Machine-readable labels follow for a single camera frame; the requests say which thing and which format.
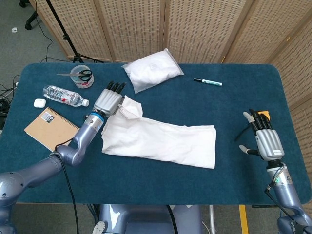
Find white short-sleeve t-shirt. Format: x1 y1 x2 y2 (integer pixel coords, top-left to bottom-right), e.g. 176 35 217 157
101 95 217 169

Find yellow floor tape strip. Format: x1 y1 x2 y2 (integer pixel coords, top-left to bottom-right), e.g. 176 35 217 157
238 204 250 234

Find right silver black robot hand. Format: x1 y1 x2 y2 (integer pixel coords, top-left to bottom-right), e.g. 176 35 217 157
238 109 285 161

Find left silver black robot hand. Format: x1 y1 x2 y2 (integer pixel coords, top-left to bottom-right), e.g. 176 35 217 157
94 81 127 117

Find brown spiral notebook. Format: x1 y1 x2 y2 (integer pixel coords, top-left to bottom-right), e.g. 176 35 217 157
23 107 81 153

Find black-handled scissors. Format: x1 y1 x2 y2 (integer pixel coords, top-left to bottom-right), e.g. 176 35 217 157
56 69 93 82

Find clear round plastic jar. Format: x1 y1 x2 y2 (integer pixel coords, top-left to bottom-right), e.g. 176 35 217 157
70 64 95 90

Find black floor cable bundle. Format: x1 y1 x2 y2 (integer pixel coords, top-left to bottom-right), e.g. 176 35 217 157
0 75 20 130

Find clear plastic water bottle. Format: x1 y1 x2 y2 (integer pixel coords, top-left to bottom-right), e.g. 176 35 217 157
42 85 90 108

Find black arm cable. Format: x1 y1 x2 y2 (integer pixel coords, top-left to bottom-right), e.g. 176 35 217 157
264 187 294 220
55 137 80 234

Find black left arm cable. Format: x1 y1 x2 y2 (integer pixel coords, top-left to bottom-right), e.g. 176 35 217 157
55 137 80 234

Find yellow tape measure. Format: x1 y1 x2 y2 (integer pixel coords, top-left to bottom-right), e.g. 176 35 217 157
234 110 271 142

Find white metal table leg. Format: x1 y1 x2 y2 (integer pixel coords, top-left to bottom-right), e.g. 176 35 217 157
208 204 217 234

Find blue-grey robot torso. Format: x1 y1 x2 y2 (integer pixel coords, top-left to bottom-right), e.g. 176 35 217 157
92 204 203 234

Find black tripod stand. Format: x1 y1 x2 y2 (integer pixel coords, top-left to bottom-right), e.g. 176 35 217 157
45 0 104 63

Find wicker folding screen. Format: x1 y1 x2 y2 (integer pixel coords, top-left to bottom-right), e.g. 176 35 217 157
29 0 312 234

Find clear bag of white fabric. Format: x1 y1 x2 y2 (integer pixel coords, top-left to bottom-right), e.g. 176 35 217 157
121 48 185 94

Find teal carpet table mat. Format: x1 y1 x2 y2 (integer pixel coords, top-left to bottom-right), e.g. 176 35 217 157
0 62 312 205

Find green marker with black cap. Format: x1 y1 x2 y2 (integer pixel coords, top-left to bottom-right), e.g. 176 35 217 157
193 78 223 87

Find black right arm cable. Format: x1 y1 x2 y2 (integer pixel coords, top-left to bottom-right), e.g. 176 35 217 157
264 187 294 220

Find black office chair base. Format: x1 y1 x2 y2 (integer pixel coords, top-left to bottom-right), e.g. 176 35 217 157
19 0 39 31

